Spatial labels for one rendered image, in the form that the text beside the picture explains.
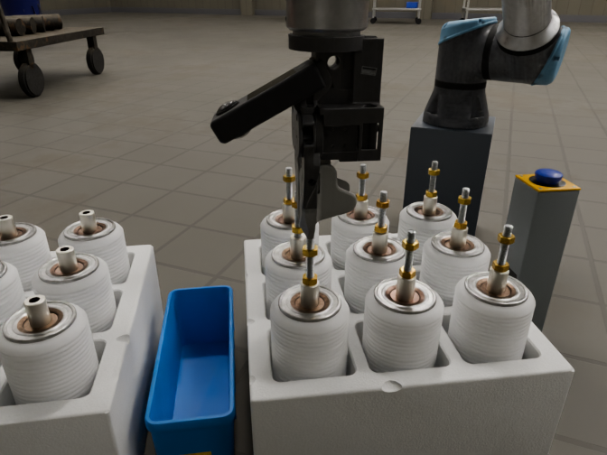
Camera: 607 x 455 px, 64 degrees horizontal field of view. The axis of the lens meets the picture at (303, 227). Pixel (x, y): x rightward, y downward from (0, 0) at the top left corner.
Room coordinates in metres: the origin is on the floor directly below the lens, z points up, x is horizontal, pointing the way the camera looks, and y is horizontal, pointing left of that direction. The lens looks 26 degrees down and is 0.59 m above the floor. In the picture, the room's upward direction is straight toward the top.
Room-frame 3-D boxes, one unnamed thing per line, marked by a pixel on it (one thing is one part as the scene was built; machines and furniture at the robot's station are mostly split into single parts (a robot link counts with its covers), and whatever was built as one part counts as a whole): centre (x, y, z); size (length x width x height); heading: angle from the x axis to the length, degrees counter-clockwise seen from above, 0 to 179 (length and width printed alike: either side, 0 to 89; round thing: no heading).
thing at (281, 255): (0.60, 0.01, 0.25); 0.08 x 0.08 x 0.01
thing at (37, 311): (0.45, 0.30, 0.26); 0.02 x 0.02 x 0.03
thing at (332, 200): (0.47, -0.03, 0.39); 0.06 x 0.03 x 0.09; 97
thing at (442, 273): (0.63, -0.23, 0.16); 0.10 x 0.10 x 0.18
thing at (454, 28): (1.17, -0.37, 0.47); 0.13 x 0.12 x 0.14; 53
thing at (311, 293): (0.49, -0.01, 0.26); 0.02 x 0.02 x 0.03
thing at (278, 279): (0.60, 0.01, 0.16); 0.10 x 0.10 x 0.18
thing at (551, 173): (0.73, -0.39, 0.32); 0.04 x 0.04 x 0.02
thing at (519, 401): (0.62, -0.11, 0.09); 0.39 x 0.39 x 0.18; 7
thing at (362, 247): (0.62, -0.11, 0.25); 0.08 x 0.08 x 0.01
